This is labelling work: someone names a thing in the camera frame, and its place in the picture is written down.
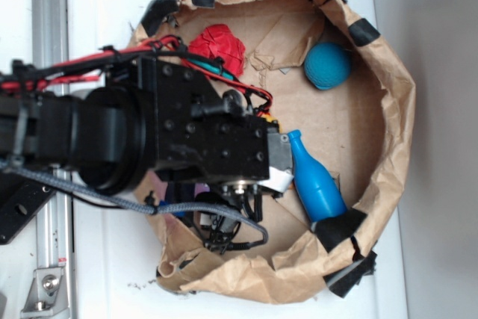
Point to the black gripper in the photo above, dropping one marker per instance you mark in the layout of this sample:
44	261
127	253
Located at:
220	233

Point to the blue plastic bottle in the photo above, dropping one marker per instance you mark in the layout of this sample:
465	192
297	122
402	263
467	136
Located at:
315	186

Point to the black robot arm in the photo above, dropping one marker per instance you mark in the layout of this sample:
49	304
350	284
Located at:
153	128

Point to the yellow rubber duck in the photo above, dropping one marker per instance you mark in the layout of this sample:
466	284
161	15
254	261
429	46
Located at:
271	119

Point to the red crumpled paper ball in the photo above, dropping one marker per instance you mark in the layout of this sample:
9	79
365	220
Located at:
218	41

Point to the brown paper bag bin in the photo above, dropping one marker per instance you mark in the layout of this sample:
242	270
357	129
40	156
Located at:
360	130

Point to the blue foam ball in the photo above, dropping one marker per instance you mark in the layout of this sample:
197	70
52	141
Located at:
327	65

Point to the aluminium extrusion rail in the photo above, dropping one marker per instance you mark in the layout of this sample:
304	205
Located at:
55	254

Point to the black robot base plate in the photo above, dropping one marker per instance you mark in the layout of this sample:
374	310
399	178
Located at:
21	199

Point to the metal corner bracket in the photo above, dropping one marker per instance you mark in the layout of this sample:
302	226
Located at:
47	297

